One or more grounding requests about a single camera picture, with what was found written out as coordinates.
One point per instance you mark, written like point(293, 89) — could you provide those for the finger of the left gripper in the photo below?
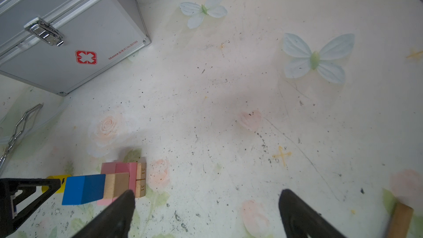
point(15, 191)

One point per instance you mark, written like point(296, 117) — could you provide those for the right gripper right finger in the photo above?
point(301, 221)

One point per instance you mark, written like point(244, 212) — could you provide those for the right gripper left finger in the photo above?
point(114, 221)

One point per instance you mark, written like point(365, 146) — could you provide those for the short natural wood block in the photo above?
point(116, 185)

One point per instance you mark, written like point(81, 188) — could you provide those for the blue cube block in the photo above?
point(80, 190)

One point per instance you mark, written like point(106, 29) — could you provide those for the yellow cylinder block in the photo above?
point(63, 179)

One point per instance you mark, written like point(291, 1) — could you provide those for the light pink rectangular block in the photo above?
point(107, 168)

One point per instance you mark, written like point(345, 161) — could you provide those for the hot pink rectangular block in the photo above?
point(130, 168)

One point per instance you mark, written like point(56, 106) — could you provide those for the wooden toy mallet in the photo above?
point(400, 222)

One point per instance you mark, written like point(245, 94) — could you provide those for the silver metal first-aid case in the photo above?
point(58, 45)

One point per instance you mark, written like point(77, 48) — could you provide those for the metal wire tongs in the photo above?
point(17, 132)

